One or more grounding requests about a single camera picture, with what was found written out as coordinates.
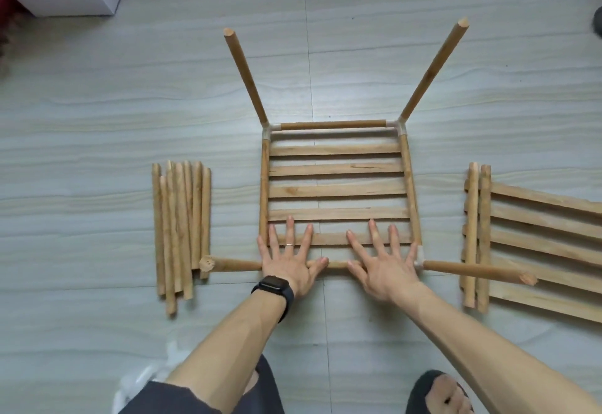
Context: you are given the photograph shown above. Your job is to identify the wooden slatted frame with legs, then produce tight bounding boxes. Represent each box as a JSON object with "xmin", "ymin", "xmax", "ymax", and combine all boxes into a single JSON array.
[{"xmin": 199, "ymin": 17, "xmax": 538, "ymax": 287}]

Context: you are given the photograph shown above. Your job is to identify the wooden rod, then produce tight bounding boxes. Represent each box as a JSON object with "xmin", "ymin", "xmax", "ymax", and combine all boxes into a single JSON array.
[
  {"xmin": 463, "ymin": 162, "xmax": 479, "ymax": 309},
  {"xmin": 476, "ymin": 165, "xmax": 493, "ymax": 314}
]

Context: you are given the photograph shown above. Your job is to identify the wooden slatted panel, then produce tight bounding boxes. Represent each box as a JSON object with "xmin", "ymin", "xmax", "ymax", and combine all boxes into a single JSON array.
[{"xmin": 460, "ymin": 178, "xmax": 602, "ymax": 324}]

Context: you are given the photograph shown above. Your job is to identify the red cloth item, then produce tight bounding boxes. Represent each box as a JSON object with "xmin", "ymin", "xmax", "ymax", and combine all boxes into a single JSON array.
[{"xmin": 0, "ymin": 0, "xmax": 30, "ymax": 29}]

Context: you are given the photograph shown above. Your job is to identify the white shoe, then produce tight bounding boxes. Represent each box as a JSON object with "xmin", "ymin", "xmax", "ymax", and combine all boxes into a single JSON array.
[{"xmin": 112, "ymin": 341, "xmax": 190, "ymax": 414}]

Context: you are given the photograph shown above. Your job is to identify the black slipper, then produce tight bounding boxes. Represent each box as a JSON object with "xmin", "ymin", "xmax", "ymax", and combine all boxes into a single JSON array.
[{"xmin": 405, "ymin": 370, "xmax": 476, "ymax": 414}]

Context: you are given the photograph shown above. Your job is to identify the person's right forearm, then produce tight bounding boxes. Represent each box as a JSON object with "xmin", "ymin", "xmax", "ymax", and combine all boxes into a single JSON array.
[{"xmin": 395, "ymin": 282, "xmax": 602, "ymax": 414}]

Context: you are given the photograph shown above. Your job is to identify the black smartwatch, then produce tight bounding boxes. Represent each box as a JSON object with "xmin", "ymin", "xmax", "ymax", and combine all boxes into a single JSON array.
[{"xmin": 251, "ymin": 276, "xmax": 295, "ymax": 324}]

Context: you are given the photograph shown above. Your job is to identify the person's left hand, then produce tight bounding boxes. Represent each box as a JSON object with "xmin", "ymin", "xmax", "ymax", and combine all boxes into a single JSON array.
[{"xmin": 257, "ymin": 215, "xmax": 329, "ymax": 299}]

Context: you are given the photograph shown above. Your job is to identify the person's right hand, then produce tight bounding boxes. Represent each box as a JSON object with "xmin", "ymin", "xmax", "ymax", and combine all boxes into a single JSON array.
[{"xmin": 346, "ymin": 219, "xmax": 424, "ymax": 304}]

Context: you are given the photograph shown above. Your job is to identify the pile of wooden rods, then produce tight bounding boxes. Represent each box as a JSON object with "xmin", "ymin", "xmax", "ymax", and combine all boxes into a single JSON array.
[{"xmin": 151, "ymin": 161, "xmax": 212, "ymax": 318}]

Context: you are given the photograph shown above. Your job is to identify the person's right foot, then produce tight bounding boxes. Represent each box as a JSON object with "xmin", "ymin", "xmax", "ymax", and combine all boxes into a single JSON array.
[{"xmin": 425, "ymin": 374, "xmax": 471, "ymax": 414}]

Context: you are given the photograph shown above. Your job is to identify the dark grey shorts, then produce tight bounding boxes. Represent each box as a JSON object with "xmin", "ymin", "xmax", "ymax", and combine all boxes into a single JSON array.
[{"xmin": 118, "ymin": 355, "xmax": 286, "ymax": 414}]

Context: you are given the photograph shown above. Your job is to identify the person's left forearm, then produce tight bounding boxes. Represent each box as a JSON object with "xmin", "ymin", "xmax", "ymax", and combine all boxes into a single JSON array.
[{"xmin": 165, "ymin": 287, "xmax": 292, "ymax": 414}]

